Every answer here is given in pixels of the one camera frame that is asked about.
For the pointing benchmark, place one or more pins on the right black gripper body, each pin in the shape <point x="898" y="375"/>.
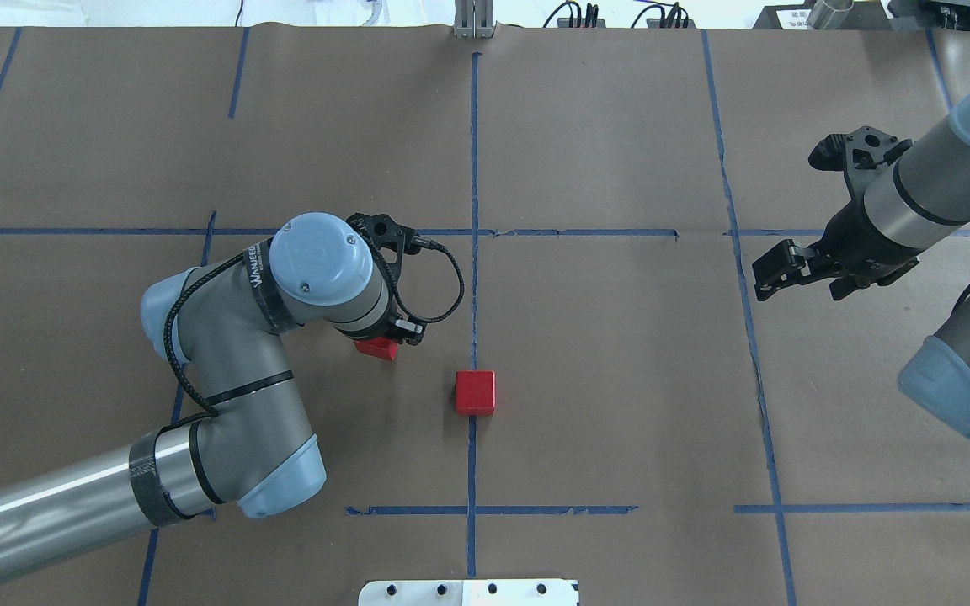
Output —
<point x="857" y="233"/>

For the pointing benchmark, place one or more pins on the red cube block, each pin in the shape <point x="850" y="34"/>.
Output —
<point x="475" y="393"/>
<point x="380" y="348"/>

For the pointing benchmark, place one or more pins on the silver metal cup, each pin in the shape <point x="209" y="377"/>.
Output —
<point x="828" y="14"/>

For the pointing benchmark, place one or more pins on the aluminium frame post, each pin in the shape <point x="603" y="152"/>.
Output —
<point x="474" y="19"/>

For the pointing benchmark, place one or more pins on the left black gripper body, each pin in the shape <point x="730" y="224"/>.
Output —
<point x="406" y="331"/>

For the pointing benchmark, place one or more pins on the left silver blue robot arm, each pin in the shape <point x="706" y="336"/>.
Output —
<point x="220" y="328"/>

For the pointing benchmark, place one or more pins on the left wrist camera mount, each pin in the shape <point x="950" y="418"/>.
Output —
<point x="382" y="232"/>

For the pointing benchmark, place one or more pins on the white camera stand pole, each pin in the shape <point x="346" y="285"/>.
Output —
<point x="502" y="591"/>

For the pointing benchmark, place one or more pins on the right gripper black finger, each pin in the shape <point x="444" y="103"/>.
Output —
<point x="844" y="282"/>
<point x="785" y="265"/>

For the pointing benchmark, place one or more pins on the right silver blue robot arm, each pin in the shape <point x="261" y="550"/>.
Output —
<point x="907" y="202"/>

